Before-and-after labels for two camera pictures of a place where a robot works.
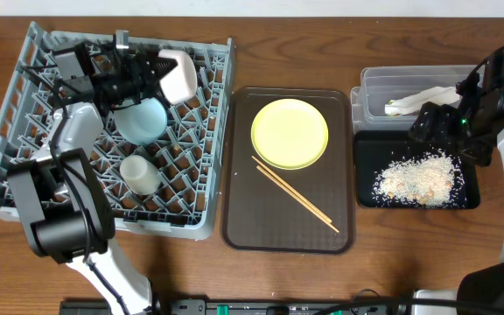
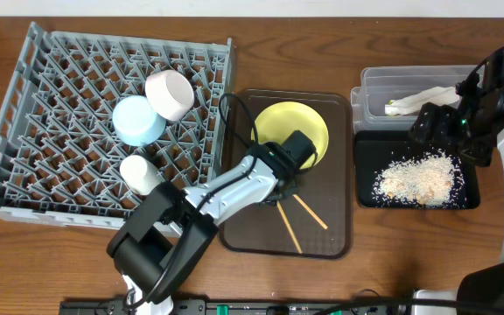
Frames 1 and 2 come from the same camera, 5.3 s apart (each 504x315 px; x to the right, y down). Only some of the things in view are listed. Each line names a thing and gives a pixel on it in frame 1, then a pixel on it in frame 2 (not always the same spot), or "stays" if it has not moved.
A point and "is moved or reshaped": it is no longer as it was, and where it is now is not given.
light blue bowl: (141, 123) is moved or reshaped
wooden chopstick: (297, 199) to (289, 227)
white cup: (140, 176) stays
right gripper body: (450, 129) stays
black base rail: (248, 306) stays
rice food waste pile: (434, 178) stays
